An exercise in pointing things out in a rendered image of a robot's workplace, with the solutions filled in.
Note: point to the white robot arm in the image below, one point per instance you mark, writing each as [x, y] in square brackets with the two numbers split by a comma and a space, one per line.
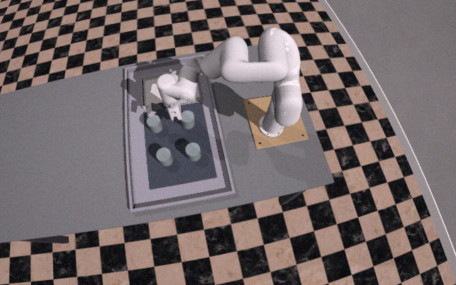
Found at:
[286, 101]

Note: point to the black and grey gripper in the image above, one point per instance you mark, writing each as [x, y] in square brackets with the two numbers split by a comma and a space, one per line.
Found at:
[176, 111]

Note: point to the clear glass jar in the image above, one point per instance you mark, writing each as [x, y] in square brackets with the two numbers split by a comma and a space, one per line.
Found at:
[187, 119]
[155, 124]
[193, 151]
[164, 156]

